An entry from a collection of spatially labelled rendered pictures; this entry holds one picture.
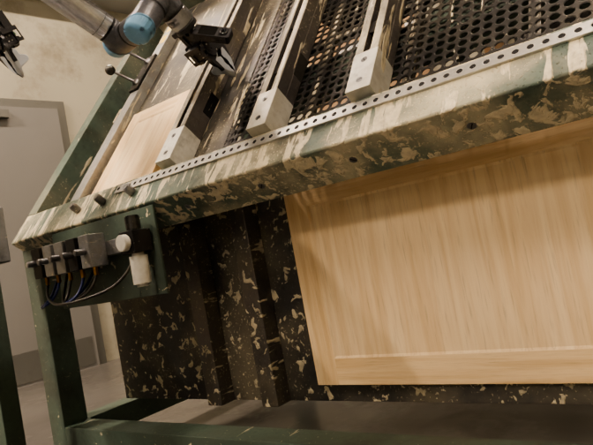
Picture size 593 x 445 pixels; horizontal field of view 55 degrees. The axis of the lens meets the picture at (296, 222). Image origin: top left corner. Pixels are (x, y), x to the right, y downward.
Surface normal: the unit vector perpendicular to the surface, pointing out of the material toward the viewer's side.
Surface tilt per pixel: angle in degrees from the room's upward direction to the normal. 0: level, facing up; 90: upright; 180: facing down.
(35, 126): 90
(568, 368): 90
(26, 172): 90
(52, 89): 90
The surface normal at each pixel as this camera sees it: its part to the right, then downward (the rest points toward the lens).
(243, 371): -0.59, 0.07
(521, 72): -0.57, -0.56
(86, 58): 0.70, -0.16
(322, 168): -0.22, 0.81
